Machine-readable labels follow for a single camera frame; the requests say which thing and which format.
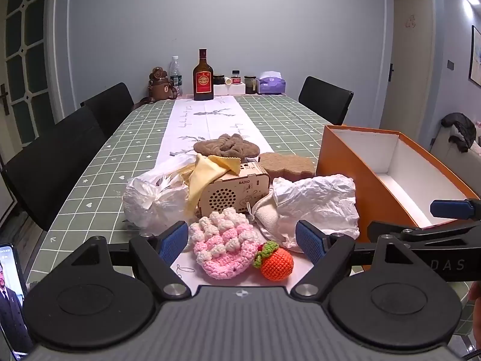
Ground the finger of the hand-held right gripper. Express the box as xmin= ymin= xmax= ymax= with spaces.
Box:
xmin=366 ymin=220 xmax=481 ymax=252
xmin=429 ymin=196 xmax=481 ymax=222

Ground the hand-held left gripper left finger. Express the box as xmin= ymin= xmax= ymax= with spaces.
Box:
xmin=71 ymin=221 xmax=192 ymax=302

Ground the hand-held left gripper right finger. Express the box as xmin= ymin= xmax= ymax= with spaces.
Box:
xmin=291 ymin=220 xmax=409 ymax=302

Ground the white plastic bag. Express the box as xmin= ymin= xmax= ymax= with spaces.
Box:
xmin=271 ymin=175 xmax=360 ymax=252

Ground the clear plastic bag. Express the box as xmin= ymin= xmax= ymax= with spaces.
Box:
xmin=123 ymin=154 xmax=197 ymax=236

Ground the pink white crochet pouch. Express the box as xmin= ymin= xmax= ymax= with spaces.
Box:
xmin=188 ymin=212 xmax=261 ymax=280

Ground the orange cardboard box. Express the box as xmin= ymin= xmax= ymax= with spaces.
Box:
xmin=316 ymin=125 xmax=481 ymax=272

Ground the person's right hand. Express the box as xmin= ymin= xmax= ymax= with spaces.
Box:
xmin=467 ymin=281 xmax=481 ymax=344

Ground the orange crochet strawberry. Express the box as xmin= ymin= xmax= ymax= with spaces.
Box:
xmin=253 ymin=241 xmax=295 ymax=282

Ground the cream cloth mitt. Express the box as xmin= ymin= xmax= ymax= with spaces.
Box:
xmin=250 ymin=195 xmax=301 ymax=253

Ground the grey sofa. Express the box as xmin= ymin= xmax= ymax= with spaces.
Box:
xmin=429 ymin=123 xmax=481 ymax=181

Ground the yellow cloth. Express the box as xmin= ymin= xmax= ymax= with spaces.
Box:
xmin=186 ymin=154 xmax=242 ymax=219

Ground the brown coir sponge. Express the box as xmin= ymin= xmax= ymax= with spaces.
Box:
xmin=258 ymin=152 xmax=316 ymax=182

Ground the black jacket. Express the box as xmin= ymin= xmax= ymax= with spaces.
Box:
xmin=441 ymin=112 xmax=477 ymax=153

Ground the wooden radio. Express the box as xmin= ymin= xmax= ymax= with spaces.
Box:
xmin=196 ymin=160 xmax=271 ymax=222

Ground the green checked tablecloth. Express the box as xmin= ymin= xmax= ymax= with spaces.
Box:
xmin=28 ymin=94 xmax=476 ymax=336

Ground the brown knotted towel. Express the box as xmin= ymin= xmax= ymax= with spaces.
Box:
xmin=193 ymin=133 xmax=261 ymax=163

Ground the white printed table runner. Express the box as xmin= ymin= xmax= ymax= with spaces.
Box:
xmin=164 ymin=95 xmax=316 ymax=284

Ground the cream room door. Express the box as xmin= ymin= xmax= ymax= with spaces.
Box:
xmin=379 ymin=0 xmax=437 ymax=149

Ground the black chair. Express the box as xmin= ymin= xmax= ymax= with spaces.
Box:
xmin=80 ymin=82 xmax=135 ymax=138
xmin=298 ymin=76 xmax=354 ymax=126
xmin=2 ymin=106 xmax=108 ymax=232

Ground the brown bear figure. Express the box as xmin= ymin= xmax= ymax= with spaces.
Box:
xmin=141 ymin=66 xmax=178 ymax=105

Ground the brown liquor bottle red label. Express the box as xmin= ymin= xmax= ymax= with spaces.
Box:
xmin=193 ymin=48 xmax=214 ymax=101

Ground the purple tissue box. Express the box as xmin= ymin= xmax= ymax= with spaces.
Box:
xmin=257 ymin=70 xmax=286 ymax=95

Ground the clear water bottle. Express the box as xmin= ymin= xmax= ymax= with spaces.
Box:
xmin=169 ymin=56 xmax=183 ymax=97

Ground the white rectangular box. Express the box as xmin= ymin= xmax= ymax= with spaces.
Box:
xmin=213 ymin=82 xmax=247 ymax=97

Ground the smartphone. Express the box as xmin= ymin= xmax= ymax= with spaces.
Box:
xmin=0 ymin=243 xmax=35 ymax=361

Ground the glass panel door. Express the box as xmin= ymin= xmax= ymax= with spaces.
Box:
xmin=0 ymin=0 xmax=51 ymax=162

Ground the framed wall picture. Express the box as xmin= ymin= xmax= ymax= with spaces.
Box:
xmin=468 ymin=25 xmax=481 ymax=84

